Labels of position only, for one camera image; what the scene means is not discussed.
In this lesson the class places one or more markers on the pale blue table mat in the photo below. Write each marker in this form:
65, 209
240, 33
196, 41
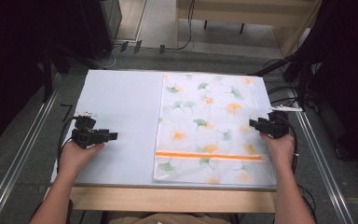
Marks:
124, 102

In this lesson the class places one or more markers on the wooden table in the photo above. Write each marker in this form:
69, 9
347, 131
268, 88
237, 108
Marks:
167, 199

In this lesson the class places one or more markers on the person's left hand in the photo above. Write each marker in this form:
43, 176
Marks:
73, 158

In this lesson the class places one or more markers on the black cabinet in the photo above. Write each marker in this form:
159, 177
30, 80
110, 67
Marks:
102, 25

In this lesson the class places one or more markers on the black metal stand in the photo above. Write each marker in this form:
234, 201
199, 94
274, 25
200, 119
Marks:
47, 74
303, 81

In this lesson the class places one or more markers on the white leaf print pillowcase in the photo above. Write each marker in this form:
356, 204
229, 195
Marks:
211, 124

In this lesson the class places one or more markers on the person's tan trousers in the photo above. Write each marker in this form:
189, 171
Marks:
167, 219

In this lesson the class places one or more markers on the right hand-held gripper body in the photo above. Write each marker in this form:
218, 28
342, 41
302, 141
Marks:
276, 126

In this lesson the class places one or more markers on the metal floor rail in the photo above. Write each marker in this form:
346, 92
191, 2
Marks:
321, 155
18, 155

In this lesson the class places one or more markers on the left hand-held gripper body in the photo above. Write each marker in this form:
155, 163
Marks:
87, 137

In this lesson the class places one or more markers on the light wooden bench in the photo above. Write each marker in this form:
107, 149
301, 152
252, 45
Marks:
248, 11

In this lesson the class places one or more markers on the dark curtain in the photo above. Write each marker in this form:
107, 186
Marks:
348, 77
9, 62

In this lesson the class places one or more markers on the person's right hand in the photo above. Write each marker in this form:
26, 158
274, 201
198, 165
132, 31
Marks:
281, 152

